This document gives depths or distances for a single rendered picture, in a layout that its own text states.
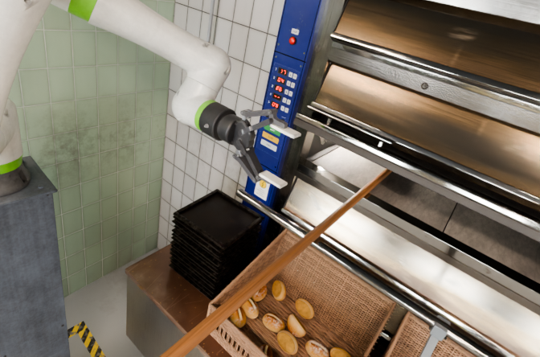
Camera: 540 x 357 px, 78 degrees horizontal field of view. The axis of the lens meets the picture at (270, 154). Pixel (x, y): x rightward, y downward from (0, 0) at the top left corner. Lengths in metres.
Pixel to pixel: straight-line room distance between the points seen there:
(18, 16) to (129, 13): 0.24
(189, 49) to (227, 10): 0.72
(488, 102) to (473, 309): 0.72
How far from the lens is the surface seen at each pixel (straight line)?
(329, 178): 1.41
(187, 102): 0.94
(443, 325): 1.06
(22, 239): 1.22
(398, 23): 1.23
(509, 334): 1.49
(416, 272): 1.44
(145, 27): 0.92
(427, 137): 1.22
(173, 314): 1.56
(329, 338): 1.63
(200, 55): 0.94
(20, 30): 0.80
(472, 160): 1.21
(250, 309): 1.54
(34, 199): 1.14
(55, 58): 1.66
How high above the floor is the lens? 1.85
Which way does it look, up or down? 27 degrees down
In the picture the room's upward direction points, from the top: 13 degrees clockwise
